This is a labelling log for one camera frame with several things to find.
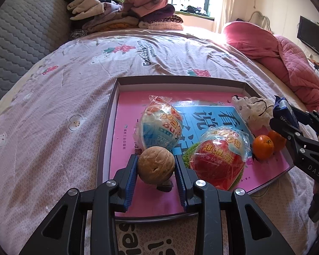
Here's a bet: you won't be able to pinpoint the green fuzzy ring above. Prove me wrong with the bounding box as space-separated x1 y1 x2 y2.
181 141 247 182

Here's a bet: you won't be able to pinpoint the brown walnut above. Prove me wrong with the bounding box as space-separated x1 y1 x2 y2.
137 147 175 184

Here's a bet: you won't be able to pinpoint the orange tangerine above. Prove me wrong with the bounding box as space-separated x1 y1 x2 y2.
252 135 275 160
267 130 287 152

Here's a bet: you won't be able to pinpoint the blue snack packet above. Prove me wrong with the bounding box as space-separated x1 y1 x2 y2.
272 95 299 128

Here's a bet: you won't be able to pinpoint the beige curtain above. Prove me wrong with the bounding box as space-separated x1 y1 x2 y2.
213 0 240 34

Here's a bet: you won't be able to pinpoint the shallow cardboard box tray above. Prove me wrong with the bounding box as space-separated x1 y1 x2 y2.
96 76 295 221

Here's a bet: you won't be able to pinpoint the white drawstring pouch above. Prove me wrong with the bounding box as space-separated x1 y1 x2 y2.
232 96 274 132

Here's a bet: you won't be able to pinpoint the pile of folded clothes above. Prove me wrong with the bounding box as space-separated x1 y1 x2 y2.
63 0 184 41

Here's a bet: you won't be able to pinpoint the dark clothes on windowsill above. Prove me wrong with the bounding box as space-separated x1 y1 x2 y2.
179 5 210 16

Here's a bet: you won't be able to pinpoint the white metal chair back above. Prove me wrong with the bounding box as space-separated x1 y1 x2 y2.
248 11 272 31

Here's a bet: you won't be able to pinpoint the pink quilted blanket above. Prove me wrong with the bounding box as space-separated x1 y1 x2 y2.
222 21 319 112

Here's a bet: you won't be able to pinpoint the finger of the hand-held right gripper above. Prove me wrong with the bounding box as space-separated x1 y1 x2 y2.
269 117 307 152
292 109 319 140

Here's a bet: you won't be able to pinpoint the black wall television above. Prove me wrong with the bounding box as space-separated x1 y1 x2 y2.
297 16 319 61

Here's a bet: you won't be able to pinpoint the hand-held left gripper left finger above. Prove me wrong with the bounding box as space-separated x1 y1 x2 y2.
19 154 139 255

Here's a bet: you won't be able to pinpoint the red-blue toy egg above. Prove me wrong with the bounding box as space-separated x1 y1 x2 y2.
137 96 183 156
189 127 252 191

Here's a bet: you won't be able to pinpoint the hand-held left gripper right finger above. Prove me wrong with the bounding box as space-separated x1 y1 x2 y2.
174 154 295 255

